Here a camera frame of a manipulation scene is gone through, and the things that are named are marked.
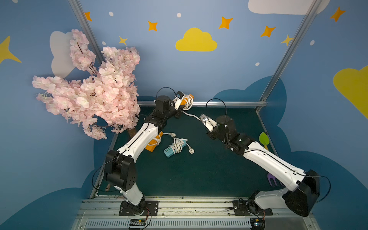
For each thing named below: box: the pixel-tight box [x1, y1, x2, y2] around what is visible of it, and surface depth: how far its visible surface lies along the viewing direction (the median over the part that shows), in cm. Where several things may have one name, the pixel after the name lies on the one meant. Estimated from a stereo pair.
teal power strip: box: [163, 138, 187, 158], surface depth 93 cm
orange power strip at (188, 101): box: [181, 93, 195, 108], surface depth 84 cm
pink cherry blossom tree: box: [32, 29, 141, 140], surface depth 57 cm
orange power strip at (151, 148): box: [145, 131, 164, 153], surface depth 97 cm
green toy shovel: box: [259, 131, 270, 151], surface depth 105 cm
